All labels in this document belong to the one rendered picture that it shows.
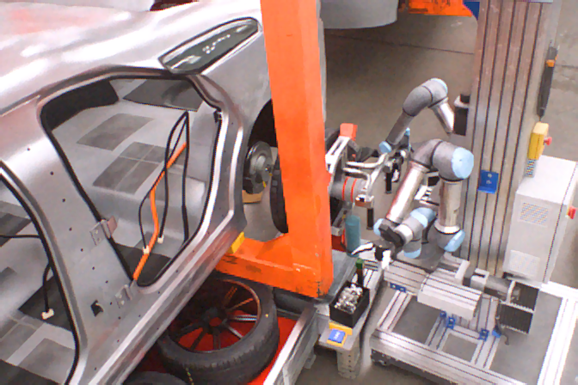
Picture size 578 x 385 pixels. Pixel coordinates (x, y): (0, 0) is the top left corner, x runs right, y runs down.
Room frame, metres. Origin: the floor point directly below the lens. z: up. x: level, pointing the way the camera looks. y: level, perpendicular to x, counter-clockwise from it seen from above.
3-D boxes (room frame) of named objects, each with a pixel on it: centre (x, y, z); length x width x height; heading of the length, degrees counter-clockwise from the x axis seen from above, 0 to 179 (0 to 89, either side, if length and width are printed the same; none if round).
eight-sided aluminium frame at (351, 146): (2.57, -0.30, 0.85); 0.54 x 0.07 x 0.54; 151
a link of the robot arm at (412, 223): (1.75, -0.50, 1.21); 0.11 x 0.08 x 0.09; 130
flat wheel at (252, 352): (2.05, 0.47, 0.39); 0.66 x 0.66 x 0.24
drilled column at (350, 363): (1.96, -0.23, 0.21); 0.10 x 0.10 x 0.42; 61
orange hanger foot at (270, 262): (2.31, 0.21, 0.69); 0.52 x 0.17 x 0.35; 61
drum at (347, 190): (2.53, -0.36, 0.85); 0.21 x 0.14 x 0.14; 61
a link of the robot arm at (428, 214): (2.02, -0.62, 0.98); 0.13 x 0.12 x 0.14; 40
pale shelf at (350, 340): (1.98, -0.24, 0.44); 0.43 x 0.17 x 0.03; 151
